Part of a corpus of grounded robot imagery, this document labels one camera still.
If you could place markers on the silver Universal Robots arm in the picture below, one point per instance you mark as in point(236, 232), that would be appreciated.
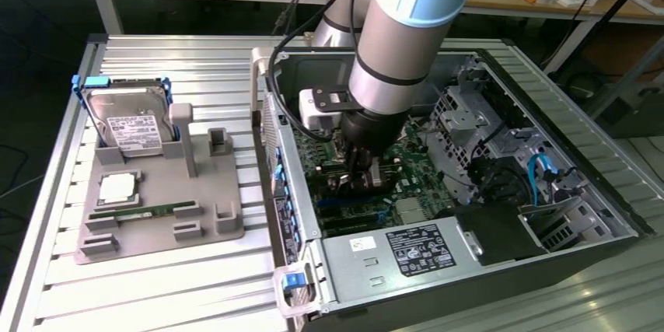
point(393, 44)

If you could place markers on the silver hard disk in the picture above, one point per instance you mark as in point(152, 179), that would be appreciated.
point(129, 130)

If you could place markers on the open black PC case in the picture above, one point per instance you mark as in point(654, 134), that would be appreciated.
point(518, 289)

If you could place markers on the green RAM stick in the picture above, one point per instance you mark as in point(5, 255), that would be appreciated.
point(154, 210)

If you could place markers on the black stand pole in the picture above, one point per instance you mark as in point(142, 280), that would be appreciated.
point(620, 1)

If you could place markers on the silver CPU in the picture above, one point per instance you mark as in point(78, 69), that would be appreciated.
point(118, 188)

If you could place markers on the silver chipset heat sink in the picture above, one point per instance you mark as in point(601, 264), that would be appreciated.
point(413, 208)

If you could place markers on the silver disk bay cage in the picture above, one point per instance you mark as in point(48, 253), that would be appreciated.
point(456, 118)

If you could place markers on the black expansion slot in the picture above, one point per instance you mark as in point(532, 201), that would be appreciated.
point(352, 221)

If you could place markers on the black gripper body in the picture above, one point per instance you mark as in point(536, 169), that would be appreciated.
point(373, 131)

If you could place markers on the blue expansion slot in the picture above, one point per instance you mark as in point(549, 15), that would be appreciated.
point(342, 203)

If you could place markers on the blue card retention clip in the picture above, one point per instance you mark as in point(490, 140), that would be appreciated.
point(277, 172)

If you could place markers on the green motherboard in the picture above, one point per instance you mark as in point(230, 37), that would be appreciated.
point(420, 176)

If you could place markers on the blue disk caddy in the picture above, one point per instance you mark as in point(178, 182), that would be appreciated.
point(98, 82)

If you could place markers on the grey parts rack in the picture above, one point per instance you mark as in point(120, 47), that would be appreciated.
point(165, 188)

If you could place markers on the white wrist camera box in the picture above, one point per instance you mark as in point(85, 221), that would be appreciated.
point(313, 118)

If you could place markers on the black air shroud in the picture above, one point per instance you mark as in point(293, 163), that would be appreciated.
point(492, 235)

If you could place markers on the grey power supply unit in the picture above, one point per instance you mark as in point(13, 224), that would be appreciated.
point(357, 270)

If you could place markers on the black computer tower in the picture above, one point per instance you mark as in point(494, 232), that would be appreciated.
point(637, 114)

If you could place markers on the blue case latch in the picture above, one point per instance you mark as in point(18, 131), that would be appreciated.
point(292, 281)

